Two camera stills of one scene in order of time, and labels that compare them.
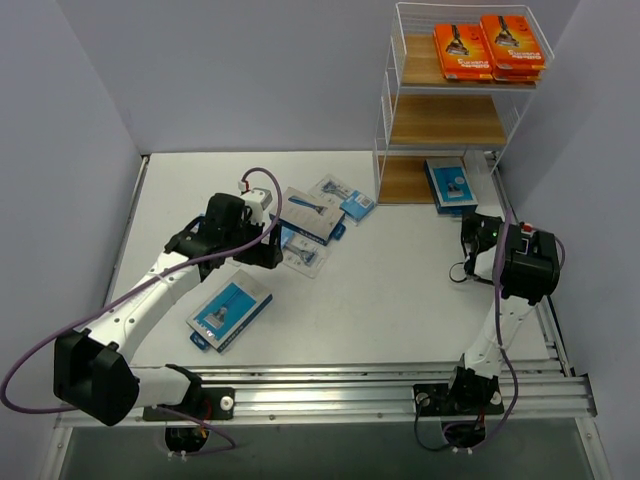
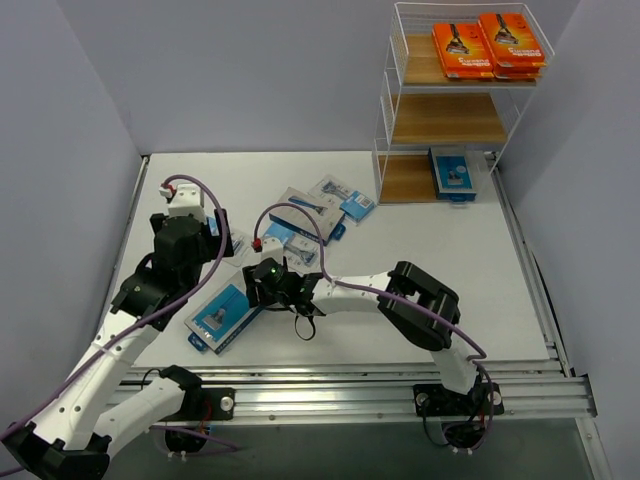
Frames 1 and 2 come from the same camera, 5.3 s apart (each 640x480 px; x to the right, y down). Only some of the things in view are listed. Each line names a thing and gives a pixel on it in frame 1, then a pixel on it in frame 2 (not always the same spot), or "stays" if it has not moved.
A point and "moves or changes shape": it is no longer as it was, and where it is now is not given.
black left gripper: x=261 y=245 -> x=220 y=234
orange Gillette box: x=513 y=43 stays
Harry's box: x=450 y=186 moves or changes shape
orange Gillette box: x=463 y=51 stays
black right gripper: x=476 y=230 -> x=251 y=288
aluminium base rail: x=531 y=389 stays
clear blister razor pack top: x=353 y=203 stays
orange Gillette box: x=516 y=74 stays
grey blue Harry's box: x=231 y=307 stays
